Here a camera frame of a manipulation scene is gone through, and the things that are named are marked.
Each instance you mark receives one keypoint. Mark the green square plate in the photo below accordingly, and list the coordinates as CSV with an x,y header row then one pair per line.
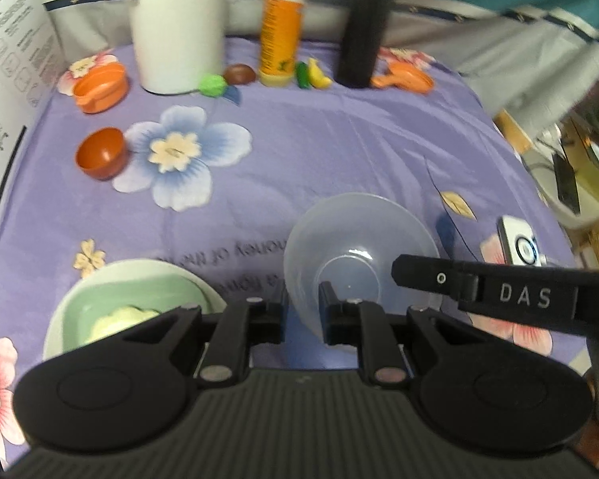
x,y
130,292

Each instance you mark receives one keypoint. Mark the grey star-striped bedsheet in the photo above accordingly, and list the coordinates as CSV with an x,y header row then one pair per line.
x,y
504,45

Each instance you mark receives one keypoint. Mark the black flat device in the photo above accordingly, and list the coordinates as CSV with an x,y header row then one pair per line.
x,y
567,184

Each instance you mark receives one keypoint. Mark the yellow flower-shaped plate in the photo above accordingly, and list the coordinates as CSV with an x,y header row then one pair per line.
x,y
125,317

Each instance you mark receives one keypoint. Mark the white instruction sheet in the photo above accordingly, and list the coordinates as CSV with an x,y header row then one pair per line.
x,y
10,60

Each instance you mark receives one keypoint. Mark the green toy pepper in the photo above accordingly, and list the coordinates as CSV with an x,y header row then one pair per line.
x,y
303,76

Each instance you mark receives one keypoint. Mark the white oval plate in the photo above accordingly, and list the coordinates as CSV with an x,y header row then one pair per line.
x,y
55,329

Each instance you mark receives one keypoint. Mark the black tall bottle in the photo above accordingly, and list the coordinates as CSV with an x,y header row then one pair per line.
x,y
364,25

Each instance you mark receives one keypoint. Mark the reddish-brown small bowl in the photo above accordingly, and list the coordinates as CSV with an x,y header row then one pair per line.
x,y
102,154

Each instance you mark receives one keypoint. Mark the clear plastic bowl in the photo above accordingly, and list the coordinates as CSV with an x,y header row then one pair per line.
x,y
359,229

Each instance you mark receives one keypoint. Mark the orange plastic scoop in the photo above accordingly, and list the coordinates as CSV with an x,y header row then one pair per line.
x,y
404,79

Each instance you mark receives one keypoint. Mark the orange detergent bottle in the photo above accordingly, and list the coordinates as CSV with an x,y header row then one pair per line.
x,y
282,25

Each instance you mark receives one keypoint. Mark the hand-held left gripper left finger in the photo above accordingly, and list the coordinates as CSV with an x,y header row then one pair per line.
x,y
272,320

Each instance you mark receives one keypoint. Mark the orange spouted cup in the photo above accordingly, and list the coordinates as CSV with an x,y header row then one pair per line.
x,y
101,89

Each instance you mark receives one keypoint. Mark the brown toy fruit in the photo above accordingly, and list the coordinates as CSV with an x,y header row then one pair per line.
x,y
239,75

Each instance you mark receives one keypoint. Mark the yellow toy banana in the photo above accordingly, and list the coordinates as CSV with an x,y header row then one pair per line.
x,y
318,76

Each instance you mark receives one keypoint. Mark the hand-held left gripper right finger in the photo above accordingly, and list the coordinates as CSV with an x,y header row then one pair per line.
x,y
329,312

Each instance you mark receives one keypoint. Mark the small green toy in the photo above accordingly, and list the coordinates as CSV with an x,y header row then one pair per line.
x,y
212,86

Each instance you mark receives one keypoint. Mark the purple floral tablecloth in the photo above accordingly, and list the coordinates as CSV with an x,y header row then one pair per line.
x,y
304,159

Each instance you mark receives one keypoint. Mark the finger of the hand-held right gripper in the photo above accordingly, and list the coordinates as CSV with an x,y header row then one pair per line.
x,y
429,275

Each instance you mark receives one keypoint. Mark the white thermos jug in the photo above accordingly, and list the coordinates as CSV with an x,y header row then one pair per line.
x,y
179,25

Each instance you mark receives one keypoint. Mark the small white round-dial device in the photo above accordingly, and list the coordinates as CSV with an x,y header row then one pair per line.
x,y
521,244

